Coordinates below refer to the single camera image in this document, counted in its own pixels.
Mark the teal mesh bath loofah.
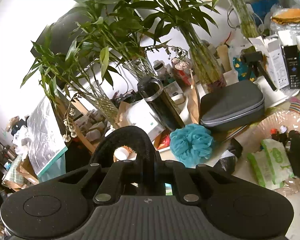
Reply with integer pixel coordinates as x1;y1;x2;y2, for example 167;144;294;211
170;124;215;167

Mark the white orange cream bottle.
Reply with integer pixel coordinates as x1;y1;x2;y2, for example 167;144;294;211
114;146;136;162

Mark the silver foil bag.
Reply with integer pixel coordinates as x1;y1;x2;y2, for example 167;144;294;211
27;97;68;182

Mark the white and green box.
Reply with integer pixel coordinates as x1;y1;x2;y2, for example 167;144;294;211
125;99;165;141

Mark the black crumpled wrapper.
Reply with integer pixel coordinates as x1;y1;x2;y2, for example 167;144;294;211
213;138;243;174

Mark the black insulated bottle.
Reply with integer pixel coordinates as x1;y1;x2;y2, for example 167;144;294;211
137;76;185;132

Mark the brown paper bag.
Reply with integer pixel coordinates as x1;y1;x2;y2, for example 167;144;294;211
187;70;200;124

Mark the bamboo plant in glass vase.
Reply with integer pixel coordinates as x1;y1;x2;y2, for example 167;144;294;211
22;0;129;127

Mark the grey zippered hard case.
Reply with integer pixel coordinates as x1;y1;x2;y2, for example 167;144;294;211
198;80;265;133

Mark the green tissue pack in basket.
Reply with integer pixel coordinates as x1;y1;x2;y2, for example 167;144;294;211
247;139;294;190

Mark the bamboo plant in crystal vase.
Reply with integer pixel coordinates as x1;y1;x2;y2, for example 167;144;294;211
77;0;164;80

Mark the black pouch in basket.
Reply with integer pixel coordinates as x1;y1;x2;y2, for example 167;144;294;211
287;130;300;178

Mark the small black tripod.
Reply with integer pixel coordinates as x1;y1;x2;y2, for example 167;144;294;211
241;51;277;91

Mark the tall bamboo plant vase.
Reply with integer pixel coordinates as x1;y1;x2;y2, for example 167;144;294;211
130;0;226;93

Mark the white product box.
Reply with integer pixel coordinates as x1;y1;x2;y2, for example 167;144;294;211
249;35;289;89

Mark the black product box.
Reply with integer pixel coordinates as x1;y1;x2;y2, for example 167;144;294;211
283;45;300;89

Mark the far right bamboo plant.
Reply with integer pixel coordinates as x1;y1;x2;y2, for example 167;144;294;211
230;0;260;39

